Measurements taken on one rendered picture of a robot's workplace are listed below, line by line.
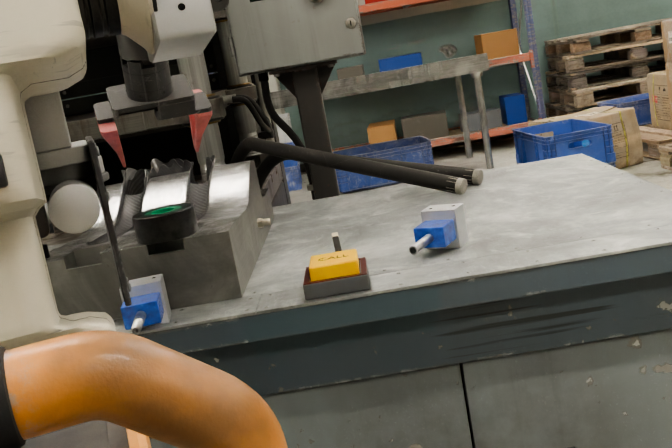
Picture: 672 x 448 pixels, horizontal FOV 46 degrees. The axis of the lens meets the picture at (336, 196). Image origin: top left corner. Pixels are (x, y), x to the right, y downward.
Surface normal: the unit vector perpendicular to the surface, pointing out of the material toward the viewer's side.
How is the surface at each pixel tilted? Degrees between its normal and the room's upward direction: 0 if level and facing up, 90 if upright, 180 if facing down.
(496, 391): 90
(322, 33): 90
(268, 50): 90
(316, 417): 90
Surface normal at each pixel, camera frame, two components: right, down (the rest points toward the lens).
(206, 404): 0.47, -0.24
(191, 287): 0.00, 0.18
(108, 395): 0.29, 0.24
